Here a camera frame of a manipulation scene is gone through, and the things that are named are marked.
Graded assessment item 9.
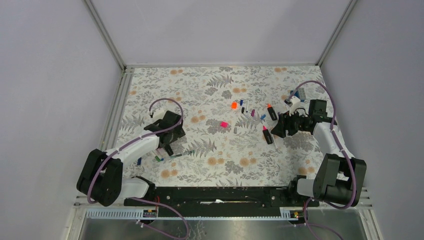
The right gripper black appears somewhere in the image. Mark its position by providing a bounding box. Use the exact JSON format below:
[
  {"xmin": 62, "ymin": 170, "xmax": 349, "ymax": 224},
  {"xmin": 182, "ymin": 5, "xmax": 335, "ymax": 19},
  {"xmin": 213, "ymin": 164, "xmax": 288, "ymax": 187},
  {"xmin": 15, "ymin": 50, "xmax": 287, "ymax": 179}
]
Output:
[{"xmin": 270, "ymin": 107, "xmax": 309, "ymax": 139}]

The black highlighter orange cap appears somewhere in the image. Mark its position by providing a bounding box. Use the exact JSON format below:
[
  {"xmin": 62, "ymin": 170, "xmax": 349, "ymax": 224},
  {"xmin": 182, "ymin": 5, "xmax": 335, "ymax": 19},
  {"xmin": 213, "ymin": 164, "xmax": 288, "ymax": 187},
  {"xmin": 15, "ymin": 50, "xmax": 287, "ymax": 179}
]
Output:
[{"xmin": 267, "ymin": 104, "xmax": 278, "ymax": 121}]

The white grey marker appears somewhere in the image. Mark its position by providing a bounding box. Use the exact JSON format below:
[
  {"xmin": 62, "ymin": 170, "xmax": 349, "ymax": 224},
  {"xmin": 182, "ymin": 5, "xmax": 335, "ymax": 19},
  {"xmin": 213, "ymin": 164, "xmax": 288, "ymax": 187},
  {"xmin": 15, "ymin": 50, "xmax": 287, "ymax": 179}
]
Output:
[{"xmin": 273, "ymin": 137, "xmax": 278, "ymax": 149}]

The black highlighter pink cap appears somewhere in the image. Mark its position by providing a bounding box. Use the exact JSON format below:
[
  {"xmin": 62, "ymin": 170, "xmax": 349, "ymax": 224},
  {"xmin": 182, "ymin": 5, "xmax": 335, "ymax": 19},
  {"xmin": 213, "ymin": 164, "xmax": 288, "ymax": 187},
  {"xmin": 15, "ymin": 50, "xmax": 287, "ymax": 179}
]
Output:
[{"xmin": 262, "ymin": 125, "xmax": 274, "ymax": 145}]

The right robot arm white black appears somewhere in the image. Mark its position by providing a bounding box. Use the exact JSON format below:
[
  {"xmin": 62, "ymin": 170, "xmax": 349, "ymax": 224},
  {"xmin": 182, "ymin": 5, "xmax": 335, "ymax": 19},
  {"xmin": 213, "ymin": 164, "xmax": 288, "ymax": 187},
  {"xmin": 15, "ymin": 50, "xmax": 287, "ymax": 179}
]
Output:
[{"xmin": 270, "ymin": 97, "xmax": 367, "ymax": 209}]

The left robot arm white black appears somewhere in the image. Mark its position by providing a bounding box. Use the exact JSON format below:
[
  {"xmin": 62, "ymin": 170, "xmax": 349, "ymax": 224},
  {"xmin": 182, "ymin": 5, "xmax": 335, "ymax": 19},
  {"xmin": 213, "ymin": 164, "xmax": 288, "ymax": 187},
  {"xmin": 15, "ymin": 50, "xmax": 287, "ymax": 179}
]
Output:
[{"xmin": 76, "ymin": 110, "xmax": 185, "ymax": 207}]

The black highlighter blue cap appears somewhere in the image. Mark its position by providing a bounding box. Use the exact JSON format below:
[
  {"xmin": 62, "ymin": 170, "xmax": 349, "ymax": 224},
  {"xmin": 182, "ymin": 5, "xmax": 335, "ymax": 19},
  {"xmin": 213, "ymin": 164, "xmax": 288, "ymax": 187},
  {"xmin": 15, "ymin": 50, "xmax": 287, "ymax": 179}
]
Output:
[{"xmin": 163, "ymin": 145, "xmax": 174, "ymax": 157}]

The blue box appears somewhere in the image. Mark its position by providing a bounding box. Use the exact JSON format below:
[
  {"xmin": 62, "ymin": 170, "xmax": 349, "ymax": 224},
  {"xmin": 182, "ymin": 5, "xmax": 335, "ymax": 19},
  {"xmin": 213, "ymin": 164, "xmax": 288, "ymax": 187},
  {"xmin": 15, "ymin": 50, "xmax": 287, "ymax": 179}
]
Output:
[{"xmin": 289, "ymin": 87, "xmax": 307, "ymax": 102}]

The floral patterned table mat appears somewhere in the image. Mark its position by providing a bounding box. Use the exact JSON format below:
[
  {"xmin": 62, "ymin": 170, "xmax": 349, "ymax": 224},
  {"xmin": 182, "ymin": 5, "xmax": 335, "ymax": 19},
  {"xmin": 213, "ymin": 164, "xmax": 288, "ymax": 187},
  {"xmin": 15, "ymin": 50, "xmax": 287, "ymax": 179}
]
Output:
[{"xmin": 116, "ymin": 65, "xmax": 329, "ymax": 187}]

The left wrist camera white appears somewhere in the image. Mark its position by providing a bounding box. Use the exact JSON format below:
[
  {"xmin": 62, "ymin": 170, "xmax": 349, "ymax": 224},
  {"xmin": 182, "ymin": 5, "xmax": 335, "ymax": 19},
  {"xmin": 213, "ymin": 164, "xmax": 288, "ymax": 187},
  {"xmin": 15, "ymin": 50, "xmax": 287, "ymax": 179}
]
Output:
[{"xmin": 150, "ymin": 108, "xmax": 166, "ymax": 122}]

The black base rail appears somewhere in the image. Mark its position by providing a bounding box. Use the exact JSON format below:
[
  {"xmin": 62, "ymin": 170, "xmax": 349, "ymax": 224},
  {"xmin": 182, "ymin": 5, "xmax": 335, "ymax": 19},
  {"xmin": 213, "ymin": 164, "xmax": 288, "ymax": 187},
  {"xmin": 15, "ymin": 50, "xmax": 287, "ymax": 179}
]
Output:
[{"xmin": 124, "ymin": 186, "xmax": 308, "ymax": 218}]

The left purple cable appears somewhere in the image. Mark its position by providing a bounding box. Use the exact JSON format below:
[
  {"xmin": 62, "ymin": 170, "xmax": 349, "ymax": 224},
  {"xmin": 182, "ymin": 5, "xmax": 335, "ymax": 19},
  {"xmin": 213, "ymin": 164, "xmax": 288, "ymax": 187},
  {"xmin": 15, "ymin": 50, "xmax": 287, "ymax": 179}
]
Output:
[{"xmin": 86, "ymin": 97, "xmax": 191, "ymax": 240}]

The purple cable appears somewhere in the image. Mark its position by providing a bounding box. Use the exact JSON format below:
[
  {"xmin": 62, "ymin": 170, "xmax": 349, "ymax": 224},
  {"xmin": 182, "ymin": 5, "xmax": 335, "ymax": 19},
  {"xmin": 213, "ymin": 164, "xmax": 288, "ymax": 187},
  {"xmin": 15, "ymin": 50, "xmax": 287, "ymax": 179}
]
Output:
[
  {"xmin": 86, "ymin": 97, "xmax": 191, "ymax": 240},
  {"xmin": 286, "ymin": 80, "xmax": 358, "ymax": 240}
]

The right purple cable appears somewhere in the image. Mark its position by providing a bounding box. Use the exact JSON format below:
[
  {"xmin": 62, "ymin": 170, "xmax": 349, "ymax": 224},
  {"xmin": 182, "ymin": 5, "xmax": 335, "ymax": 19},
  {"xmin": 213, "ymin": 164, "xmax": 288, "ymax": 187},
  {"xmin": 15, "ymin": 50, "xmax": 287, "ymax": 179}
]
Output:
[{"xmin": 286, "ymin": 80, "xmax": 358, "ymax": 240}]

